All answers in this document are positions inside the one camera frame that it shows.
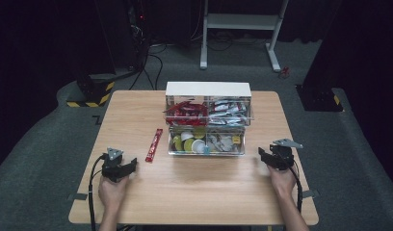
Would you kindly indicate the person's left hand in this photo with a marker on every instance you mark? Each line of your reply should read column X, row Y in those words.
column 111, row 192

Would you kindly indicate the pile of white sachets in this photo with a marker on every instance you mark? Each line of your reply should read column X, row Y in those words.
column 223, row 142

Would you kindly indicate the small red floor item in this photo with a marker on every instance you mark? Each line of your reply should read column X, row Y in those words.
column 284, row 72

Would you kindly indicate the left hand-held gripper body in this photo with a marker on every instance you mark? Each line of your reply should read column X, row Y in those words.
column 111, row 166

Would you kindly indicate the dark equipment rack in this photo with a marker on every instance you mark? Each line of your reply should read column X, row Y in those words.
column 138, row 32

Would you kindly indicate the black yellow striped stand base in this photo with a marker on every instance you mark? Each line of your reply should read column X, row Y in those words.
column 95, row 94

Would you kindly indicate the person's right hand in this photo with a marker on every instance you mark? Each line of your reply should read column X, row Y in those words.
column 282, row 183

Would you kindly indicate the clear organizer box white lid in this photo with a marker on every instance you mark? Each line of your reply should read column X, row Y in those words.
column 208, row 88

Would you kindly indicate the pile of red stick packets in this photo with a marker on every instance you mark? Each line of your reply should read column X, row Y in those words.
column 186, row 114

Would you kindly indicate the white metal stand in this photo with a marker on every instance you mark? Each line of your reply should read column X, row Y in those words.
column 241, row 21

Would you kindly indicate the pile of white silver packets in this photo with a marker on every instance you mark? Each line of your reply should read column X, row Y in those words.
column 228, row 113

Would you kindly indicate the grey tape strip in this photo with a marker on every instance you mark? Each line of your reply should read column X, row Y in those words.
column 310, row 193
column 77, row 196

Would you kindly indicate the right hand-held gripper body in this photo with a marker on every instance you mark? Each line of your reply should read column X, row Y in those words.
column 282, row 155

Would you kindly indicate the pile of yellow white capsules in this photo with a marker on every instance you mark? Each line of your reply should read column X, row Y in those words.
column 188, row 143

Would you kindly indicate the single red stick sachet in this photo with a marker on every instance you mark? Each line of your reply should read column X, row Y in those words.
column 154, row 145

